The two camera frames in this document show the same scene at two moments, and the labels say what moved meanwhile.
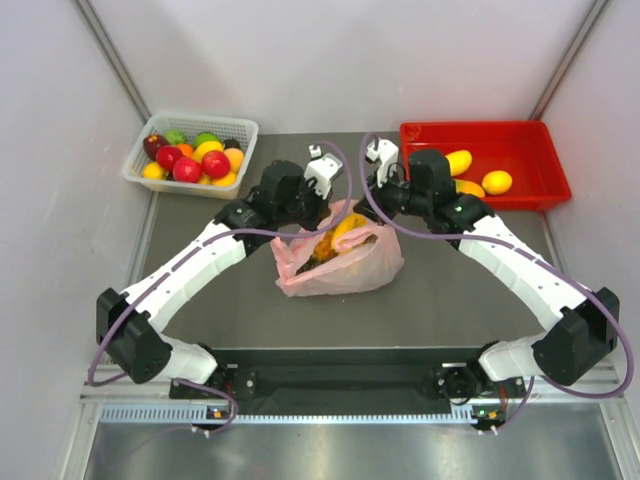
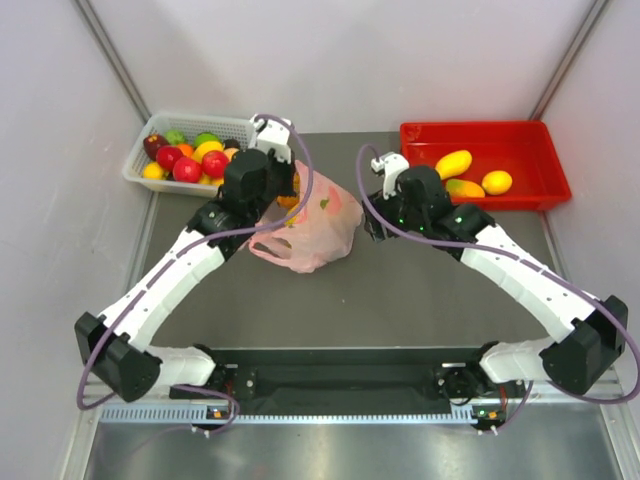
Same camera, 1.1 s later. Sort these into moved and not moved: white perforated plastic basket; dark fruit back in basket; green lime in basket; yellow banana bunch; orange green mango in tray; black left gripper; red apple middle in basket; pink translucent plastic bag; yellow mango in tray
Moved: yellow banana bunch; black left gripper; pink translucent plastic bag
Not moved: red apple middle in basket; orange green mango in tray; white perforated plastic basket; green lime in basket; dark fruit back in basket; yellow mango in tray
